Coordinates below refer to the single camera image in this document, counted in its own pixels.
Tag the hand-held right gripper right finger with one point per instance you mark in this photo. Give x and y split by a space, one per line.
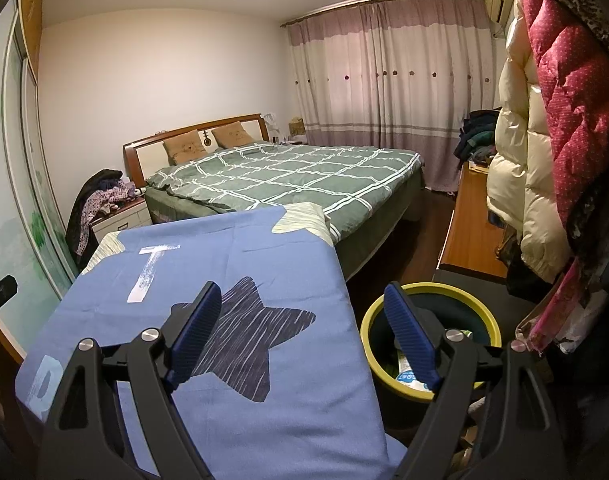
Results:
414 340

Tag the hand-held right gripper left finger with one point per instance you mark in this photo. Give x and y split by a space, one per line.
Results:
194 330

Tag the yellow rimmed trash bin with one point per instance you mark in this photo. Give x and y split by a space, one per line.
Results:
434 288

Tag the blue star print tablecloth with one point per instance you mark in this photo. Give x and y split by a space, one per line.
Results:
184 260

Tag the wooden desk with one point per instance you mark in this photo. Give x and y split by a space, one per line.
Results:
474 230

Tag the pile of clothes on nightstand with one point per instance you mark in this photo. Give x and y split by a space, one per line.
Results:
92 205

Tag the white nightstand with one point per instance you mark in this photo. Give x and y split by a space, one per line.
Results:
124 220

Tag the sliding wardrobe door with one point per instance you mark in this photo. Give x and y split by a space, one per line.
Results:
19 160

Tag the pink cloth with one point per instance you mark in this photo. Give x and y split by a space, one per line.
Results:
554 305

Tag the wooden bed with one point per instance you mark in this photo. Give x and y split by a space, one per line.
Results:
149 157

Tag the brown pillow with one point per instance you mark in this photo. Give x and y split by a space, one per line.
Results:
184 147
232 135

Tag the green checkered duvet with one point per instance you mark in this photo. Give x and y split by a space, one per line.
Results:
294 175

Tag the cream puffer jacket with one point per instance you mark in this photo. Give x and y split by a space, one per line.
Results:
514 160

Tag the pile of dark clothes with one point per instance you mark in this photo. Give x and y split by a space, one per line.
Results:
477 135

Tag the small cardboard box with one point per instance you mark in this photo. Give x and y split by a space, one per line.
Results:
297 126

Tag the pink and white curtain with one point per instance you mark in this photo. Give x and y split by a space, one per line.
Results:
384 85

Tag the red dotted quilted jacket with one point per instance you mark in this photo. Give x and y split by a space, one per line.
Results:
569 85

